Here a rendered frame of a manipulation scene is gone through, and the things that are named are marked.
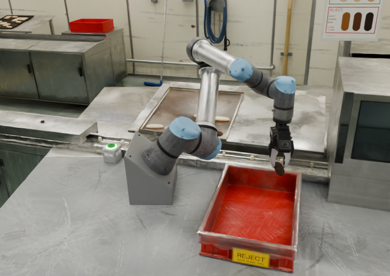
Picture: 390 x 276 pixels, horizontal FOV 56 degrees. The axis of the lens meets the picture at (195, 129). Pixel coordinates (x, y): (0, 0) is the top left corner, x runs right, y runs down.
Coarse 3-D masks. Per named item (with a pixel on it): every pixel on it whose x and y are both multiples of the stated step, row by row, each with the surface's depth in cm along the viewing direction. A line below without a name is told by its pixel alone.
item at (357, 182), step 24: (336, 72) 176; (360, 72) 151; (384, 72) 151; (336, 96) 161; (360, 96) 130; (384, 96) 127; (336, 120) 148; (336, 144) 140; (336, 168) 144; (360, 168) 141; (384, 168) 138; (336, 192) 148; (360, 192) 145; (384, 192) 142
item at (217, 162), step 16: (48, 144) 203; (64, 144) 199; (80, 144) 196; (96, 144) 196; (192, 160) 179; (208, 160) 177; (224, 160) 176; (240, 160) 176; (304, 176) 164; (320, 176) 162
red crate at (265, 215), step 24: (240, 192) 159; (264, 192) 158; (288, 192) 158; (216, 216) 144; (240, 216) 144; (264, 216) 144; (288, 216) 143; (264, 240) 132; (288, 240) 131; (288, 264) 118
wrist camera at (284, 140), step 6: (282, 126) 138; (288, 126) 138; (282, 132) 136; (288, 132) 136; (282, 138) 135; (288, 138) 135; (282, 144) 133; (288, 144) 133; (282, 150) 133; (288, 150) 132
